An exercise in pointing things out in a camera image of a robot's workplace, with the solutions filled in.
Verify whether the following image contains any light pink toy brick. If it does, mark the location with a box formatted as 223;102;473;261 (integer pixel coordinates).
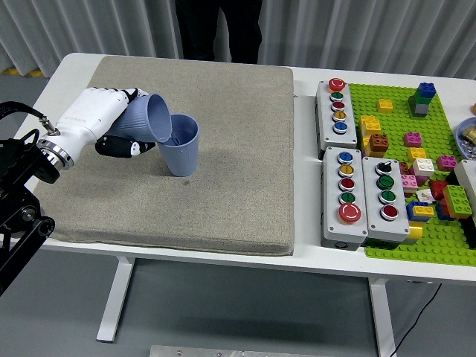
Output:
399;173;419;193

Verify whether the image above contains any blue ribbed cup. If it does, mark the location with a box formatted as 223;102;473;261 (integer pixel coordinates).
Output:
107;93;174;144
158;114;200;177

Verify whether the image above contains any small grey five-button box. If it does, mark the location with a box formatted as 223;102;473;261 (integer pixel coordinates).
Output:
315;77;359;150

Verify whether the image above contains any white box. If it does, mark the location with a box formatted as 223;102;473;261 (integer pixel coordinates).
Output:
454;159;476;199

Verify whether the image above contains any grey-brown mat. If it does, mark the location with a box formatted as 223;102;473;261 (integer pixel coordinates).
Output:
33;55;295;257

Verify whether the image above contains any grey toy brick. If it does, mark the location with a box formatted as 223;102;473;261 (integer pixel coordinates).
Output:
408;102;429;119

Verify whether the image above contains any white pleated curtain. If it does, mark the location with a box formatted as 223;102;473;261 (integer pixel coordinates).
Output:
0;0;476;81

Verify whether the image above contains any blue bowl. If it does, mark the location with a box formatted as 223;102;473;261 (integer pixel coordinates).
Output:
454;117;476;161

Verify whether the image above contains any grey four-button selector box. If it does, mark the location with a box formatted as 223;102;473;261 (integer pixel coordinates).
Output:
361;155;411;245

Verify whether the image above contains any person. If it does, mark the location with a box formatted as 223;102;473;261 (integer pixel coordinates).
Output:
174;0;263;64

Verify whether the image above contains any orange toy brick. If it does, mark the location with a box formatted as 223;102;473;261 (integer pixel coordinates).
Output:
445;202;474;220

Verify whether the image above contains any white table leg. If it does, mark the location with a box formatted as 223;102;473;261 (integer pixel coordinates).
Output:
95;255;137;344
367;277;397;357

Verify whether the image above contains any white toy brick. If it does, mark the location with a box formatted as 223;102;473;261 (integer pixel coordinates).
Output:
412;158;436;177

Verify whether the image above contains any large green toy brick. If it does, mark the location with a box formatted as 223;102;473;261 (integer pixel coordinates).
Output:
442;184;473;216

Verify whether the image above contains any blue toy brick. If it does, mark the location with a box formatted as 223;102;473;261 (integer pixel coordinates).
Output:
405;200;436;223
434;202;454;222
416;82;437;100

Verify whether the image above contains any red toy brick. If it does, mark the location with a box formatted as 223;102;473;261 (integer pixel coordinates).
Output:
428;179;449;202

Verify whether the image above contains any large grey five-button box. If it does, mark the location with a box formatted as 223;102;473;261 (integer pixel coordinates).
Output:
320;147;370;251

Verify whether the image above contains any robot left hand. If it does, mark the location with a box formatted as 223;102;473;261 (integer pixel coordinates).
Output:
46;87;157;165

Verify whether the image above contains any green studded baseplate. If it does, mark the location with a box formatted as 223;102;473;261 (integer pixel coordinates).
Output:
348;82;476;268

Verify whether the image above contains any black floor cable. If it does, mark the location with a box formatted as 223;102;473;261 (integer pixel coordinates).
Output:
393;283;443;357

